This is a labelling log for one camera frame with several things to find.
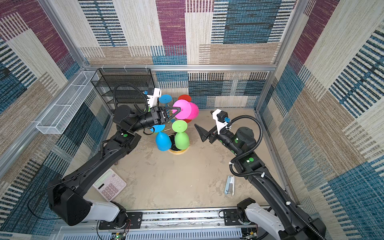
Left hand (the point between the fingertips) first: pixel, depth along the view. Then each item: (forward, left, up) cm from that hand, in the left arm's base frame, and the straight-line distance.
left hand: (180, 110), depth 56 cm
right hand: (+3, -9, -9) cm, 13 cm away
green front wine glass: (+5, +1, -26) cm, 26 cm away
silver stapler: (-13, -24, -44) cm, 52 cm away
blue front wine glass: (+4, +11, -26) cm, 28 cm away
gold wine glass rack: (+10, +7, -45) cm, 46 cm away
